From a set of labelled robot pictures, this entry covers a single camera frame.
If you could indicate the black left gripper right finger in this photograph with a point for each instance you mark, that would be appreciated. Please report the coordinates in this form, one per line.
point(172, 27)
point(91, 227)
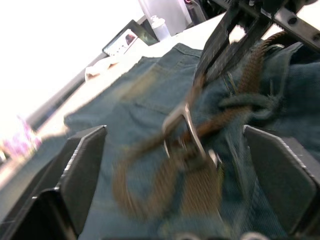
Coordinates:
point(280, 180)

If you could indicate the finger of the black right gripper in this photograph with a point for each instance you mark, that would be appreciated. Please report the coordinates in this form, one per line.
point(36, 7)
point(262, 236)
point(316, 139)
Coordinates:
point(215, 47)
point(240, 50)

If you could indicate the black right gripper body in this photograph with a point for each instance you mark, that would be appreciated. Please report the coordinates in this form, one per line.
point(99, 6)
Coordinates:
point(290, 20)

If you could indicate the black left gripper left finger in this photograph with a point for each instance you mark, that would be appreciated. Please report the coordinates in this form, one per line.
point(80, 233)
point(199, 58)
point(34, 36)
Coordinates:
point(75, 175)

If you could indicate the brown braided belt silver buckle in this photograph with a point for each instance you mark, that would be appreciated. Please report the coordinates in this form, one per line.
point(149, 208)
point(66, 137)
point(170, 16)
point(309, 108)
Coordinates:
point(195, 190)

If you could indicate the blue denim shorts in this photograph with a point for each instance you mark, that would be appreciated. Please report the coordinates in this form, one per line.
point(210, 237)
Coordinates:
point(150, 95)

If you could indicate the large translucent white container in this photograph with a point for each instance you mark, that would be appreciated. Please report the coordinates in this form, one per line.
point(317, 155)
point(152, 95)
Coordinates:
point(170, 15)

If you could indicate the white plastic bottle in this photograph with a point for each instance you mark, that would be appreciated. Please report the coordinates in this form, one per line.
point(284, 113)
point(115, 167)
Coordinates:
point(161, 28)

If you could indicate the purple blurry object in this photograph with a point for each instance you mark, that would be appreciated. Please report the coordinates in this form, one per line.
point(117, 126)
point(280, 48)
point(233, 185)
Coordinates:
point(22, 140)

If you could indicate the dark laptop with lit screen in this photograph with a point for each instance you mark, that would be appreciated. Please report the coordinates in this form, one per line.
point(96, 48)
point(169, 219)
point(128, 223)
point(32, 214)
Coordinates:
point(130, 37)

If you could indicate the crumpled white cloth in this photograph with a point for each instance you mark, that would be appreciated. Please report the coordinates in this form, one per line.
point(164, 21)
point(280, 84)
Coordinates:
point(100, 67)

